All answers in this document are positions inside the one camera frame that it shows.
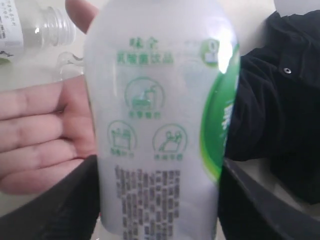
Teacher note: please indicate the person's open hand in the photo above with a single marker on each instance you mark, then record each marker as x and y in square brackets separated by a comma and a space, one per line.
[46, 131]

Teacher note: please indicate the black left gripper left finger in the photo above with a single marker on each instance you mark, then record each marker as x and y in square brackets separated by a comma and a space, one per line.
[67, 211]

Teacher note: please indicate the white green label bottle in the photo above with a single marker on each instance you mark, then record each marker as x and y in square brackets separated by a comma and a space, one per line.
[162, 76]

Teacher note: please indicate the black sleeved forearm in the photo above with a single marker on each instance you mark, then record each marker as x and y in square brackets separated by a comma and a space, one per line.
[276, 112]

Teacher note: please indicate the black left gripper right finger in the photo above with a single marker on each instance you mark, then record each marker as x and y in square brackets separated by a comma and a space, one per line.
[247, 211]

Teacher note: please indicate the square clear bottle white label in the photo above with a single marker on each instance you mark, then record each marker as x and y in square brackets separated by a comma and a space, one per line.
[27, 28]

